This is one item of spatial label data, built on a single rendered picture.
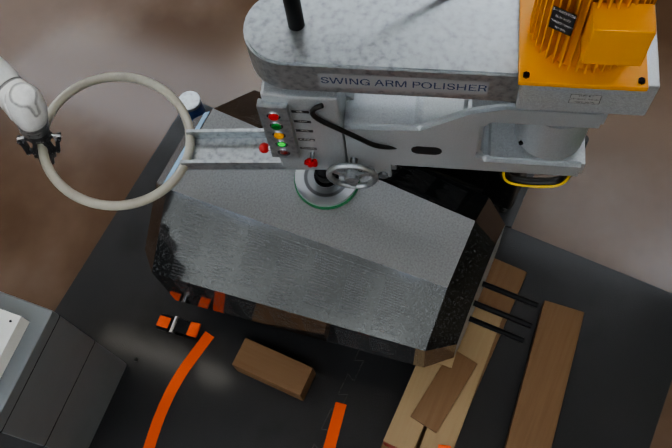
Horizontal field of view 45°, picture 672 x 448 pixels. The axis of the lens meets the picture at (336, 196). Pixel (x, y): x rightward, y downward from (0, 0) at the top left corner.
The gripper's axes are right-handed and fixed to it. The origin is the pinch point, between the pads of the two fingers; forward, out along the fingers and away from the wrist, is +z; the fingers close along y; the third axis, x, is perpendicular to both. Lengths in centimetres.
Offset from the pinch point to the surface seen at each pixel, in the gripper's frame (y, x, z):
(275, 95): 65, -22, -72
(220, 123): 58, 11, 6
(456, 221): 127, -40, -14
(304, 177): 82, -17, -5
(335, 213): 90, -30, -4
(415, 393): 121, -85, 49
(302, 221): 80, -31, -2
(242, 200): 61, -20, 3
